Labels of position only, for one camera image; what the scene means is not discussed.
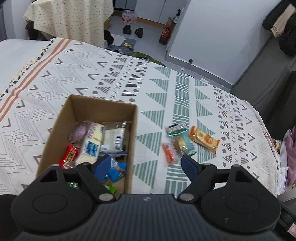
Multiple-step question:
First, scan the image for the bright green snack packet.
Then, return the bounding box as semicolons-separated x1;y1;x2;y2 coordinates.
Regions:
103;184;117;195

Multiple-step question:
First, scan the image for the large purple wafer pack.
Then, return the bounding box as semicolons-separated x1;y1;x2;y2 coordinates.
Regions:
75;122;104;165

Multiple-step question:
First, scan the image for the brown cardboard box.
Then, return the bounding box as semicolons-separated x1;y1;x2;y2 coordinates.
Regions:
36;95;138;196

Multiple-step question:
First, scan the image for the teal biscuit packet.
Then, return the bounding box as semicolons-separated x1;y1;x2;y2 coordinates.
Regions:
174;134;196;156

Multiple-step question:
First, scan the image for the black shoe left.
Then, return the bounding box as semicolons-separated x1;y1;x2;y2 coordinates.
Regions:
122;25;132;35

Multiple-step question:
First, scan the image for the dotted cream tablecloth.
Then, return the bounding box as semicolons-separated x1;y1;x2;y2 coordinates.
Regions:
23;0;114;48

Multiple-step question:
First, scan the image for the purple clear snack packet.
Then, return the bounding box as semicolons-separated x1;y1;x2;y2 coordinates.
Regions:
68;120;91;145

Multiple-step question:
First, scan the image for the blue snack packet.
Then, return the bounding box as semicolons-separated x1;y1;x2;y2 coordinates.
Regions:
107;158;127;182

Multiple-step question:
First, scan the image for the red snack bar wrapper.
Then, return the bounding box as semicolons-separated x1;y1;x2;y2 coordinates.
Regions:
58;144;80;169

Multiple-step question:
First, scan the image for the green striped candy packet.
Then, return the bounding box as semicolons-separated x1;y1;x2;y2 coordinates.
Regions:
165;123;188;136

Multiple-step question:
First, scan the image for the orange yellow cracker pack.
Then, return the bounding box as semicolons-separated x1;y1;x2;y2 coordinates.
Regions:
189;126;220;155

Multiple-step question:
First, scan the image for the black shoe right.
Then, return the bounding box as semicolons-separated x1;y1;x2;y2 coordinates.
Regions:
135;28;144;38

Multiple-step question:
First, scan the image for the white clear cake packet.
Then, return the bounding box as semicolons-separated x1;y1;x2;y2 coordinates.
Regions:
100;121;127;154

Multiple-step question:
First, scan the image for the orange small snack packet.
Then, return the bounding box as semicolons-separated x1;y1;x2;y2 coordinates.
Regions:
161;142;177;165

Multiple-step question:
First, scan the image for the patterned bed cover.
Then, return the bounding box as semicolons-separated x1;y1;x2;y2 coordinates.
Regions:
1;38;280;195

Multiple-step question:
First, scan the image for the dark green snack packet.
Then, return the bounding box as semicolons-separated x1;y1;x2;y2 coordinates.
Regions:
67;182;79;190

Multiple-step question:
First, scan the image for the black shoe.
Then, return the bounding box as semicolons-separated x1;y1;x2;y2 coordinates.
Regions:
135;28;144;38
122;25;132;35

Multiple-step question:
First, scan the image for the dark brown bottle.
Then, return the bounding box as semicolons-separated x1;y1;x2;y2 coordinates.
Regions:
159;25;172;45

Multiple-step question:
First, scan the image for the pink cloth bag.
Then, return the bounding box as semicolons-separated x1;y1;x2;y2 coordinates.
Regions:
280;126;295;188

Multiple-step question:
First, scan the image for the pack of water bottles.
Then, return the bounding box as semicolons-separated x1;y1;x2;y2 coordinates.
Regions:
121;10;137;24

